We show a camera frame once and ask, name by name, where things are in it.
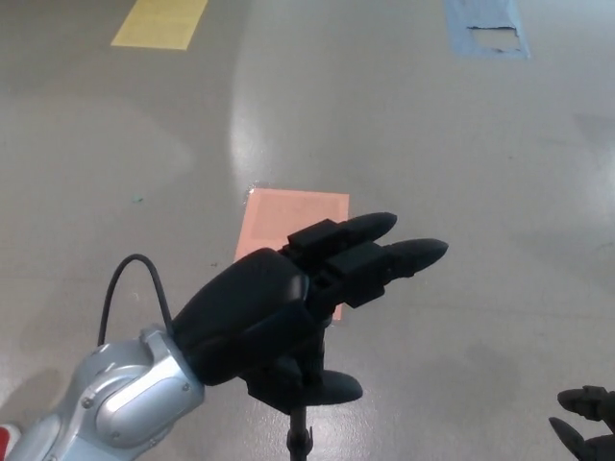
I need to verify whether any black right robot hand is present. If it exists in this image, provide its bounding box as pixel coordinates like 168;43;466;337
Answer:
549;385;615;461

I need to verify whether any torn blue floor marking patch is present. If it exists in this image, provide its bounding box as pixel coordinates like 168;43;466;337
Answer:
442;0;531;61

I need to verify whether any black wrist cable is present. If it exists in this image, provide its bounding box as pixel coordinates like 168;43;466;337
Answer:
97;254;175;347

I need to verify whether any black phone stand tripod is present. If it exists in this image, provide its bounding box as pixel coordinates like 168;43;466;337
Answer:
285;405;314;461

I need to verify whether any yellow floor marking patch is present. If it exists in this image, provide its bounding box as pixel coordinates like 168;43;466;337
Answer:
110;0;209;51

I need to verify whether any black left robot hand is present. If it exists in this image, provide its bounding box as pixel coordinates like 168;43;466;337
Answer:
171;211;450;414

